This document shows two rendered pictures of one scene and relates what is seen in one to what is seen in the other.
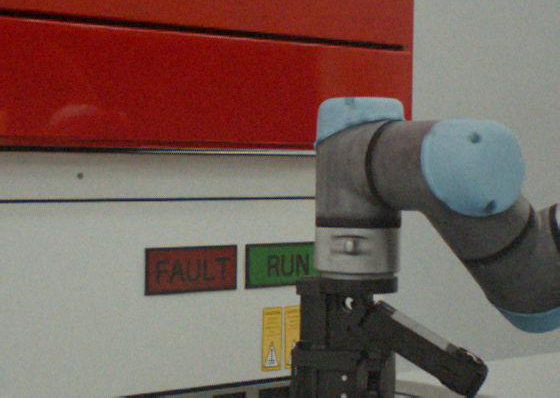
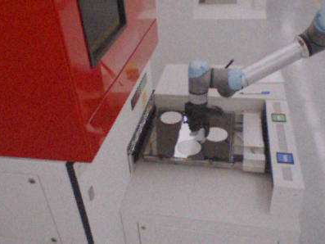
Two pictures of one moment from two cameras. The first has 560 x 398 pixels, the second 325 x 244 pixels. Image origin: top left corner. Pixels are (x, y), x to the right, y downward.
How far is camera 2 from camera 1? 95 cm
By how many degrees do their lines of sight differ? 47
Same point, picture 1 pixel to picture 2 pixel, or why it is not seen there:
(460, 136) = (237, 77)
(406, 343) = (210, 110)
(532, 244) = not seen: hidden behind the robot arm
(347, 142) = (203, 77)
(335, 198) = (200, 89)
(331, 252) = (198, 100)
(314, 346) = (193, 118)
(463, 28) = not seen: outside the picture
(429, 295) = not seen: hidden behind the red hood
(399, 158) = (221, 82)
